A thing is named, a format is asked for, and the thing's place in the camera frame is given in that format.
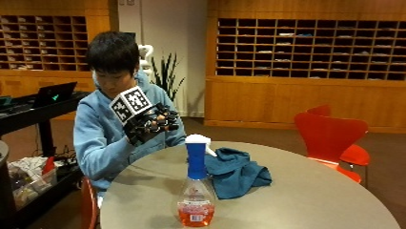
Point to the red object in bin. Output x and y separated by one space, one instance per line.
48 165

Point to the white sculpture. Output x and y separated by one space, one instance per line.
145 58

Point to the red chair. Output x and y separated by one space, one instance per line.
353 152
88 203
327 136

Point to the spray bottle with orange liquid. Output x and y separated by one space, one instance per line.
196 187

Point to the black laptop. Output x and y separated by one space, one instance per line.
53 94

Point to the the person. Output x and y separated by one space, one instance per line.
105 127

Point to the green plant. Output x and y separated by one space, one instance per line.
166 76

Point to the wooden pigeonhole shelf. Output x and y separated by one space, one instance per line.
310 47
41 43

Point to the blue cloth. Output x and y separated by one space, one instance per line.
234 173

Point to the clear plastic bin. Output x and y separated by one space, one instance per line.
32 181

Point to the white marker cube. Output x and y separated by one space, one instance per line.
130 104

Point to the black cart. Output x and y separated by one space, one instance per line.
37 152

